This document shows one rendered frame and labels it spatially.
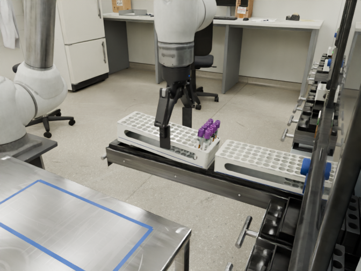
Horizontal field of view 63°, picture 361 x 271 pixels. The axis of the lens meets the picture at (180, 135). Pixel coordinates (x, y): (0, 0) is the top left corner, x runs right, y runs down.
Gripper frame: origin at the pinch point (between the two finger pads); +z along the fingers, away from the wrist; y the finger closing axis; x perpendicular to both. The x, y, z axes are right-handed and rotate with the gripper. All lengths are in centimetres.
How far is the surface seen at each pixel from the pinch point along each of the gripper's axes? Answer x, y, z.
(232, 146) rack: 16.4, -1.5, 0.7
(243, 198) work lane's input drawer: 22.7, 6.8, 10.2
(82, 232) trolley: -1.5, 37.4, 5.2
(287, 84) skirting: -10, -350, 82
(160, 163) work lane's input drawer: -1.9, 6.6, 6.6
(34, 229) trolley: -10.6, 41.2, 5.1
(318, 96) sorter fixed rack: 34, -66, 4
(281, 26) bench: -19, -280, -1
